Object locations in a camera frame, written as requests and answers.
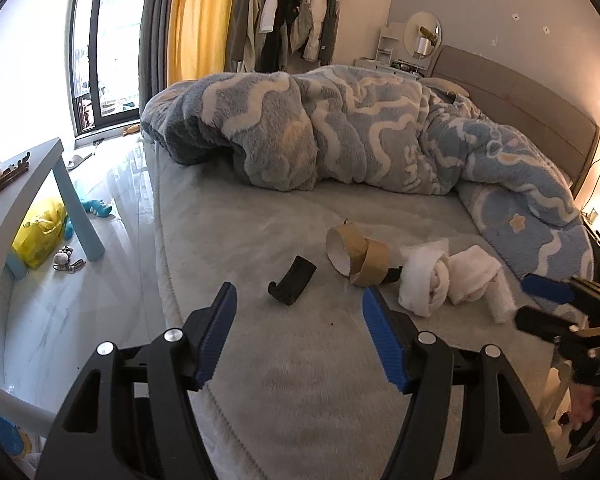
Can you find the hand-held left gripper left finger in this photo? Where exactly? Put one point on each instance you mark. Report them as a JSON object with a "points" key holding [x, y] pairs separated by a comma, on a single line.
{"points": [[215, 340]]}

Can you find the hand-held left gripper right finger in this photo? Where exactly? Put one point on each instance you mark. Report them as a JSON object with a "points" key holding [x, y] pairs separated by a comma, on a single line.
{"points": [[382, 340]]}

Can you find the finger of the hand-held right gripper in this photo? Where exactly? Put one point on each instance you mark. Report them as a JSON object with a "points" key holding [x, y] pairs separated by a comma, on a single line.
{"points": [[550, 287], [542, 322]]}

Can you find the large white tissue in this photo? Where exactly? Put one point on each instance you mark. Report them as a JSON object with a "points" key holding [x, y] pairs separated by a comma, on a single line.
{"points": [[425, 280]]}

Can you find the narrow cardboard tape roll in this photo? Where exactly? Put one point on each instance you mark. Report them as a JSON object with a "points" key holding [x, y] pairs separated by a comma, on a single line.
{"points": [[372, 265]]}

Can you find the wide cardboard tape roll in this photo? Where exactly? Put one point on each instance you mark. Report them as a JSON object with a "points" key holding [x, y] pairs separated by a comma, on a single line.
{"points": [[347, 247]]}

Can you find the person's right hand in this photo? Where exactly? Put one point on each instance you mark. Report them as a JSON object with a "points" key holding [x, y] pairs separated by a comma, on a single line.
{"points": [[581, 405]]}

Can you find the small white tissue roll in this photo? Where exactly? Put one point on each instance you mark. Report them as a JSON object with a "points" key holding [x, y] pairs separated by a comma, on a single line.
{"points": [[501, 297]]}

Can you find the black plastic clip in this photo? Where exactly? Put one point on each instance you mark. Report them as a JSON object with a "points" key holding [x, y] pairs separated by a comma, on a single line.
{"points": [[292, 282]]}

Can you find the bed mattress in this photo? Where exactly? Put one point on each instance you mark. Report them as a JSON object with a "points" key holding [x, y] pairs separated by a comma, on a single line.
{"points": [[260, 220]]}

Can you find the teal toy dinosaur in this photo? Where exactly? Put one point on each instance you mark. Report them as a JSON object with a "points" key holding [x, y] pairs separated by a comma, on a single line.
{"points": [[95, 207]]}

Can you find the grey padded headboard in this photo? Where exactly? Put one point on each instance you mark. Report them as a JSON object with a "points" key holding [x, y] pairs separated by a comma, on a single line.
{"points": [[525, 95]]}

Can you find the yellow plastic bag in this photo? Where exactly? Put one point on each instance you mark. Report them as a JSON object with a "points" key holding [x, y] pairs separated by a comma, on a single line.
{"points": [[40, 232]]}

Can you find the blue patterned fleece blanket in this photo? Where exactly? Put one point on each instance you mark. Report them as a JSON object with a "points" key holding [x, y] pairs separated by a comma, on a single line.
{"points": [[360, 130]]}

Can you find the white slipper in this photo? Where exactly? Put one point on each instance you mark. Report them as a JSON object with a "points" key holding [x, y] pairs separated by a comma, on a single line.
{"points": [[79, 161]]}

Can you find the pillow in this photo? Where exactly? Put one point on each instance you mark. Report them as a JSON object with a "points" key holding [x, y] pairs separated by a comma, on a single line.
{"points": [[445, 86]]}

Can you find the light blue table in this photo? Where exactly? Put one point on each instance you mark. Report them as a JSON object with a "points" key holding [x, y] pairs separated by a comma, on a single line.
{"points": [[25, 195]]}

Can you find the brown wooden sticks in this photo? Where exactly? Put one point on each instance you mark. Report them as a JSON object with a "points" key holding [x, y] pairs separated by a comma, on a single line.
{"points": [[2, 180]]}

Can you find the round mirror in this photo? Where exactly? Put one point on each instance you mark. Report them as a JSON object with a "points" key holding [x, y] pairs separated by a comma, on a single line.
{"points": [[427, 25]]}

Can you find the white shelf unit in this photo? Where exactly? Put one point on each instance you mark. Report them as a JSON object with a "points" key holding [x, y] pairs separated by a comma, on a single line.
{"points": [[387, 45]]}

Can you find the window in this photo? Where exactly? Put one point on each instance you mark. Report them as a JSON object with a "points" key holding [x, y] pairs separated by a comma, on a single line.
{"points": [[110, 45]]}

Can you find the grey curtain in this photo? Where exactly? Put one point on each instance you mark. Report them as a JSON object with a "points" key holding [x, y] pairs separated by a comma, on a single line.
{"points": [[155, 30]]}

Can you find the yellow curtain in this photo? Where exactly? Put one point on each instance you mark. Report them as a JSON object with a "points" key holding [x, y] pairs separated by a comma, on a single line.
{"points": [[200, 20]]}

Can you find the rack of hanging clothes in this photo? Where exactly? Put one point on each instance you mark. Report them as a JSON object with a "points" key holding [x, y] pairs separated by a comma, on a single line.
{"points": [[280, 15]]}

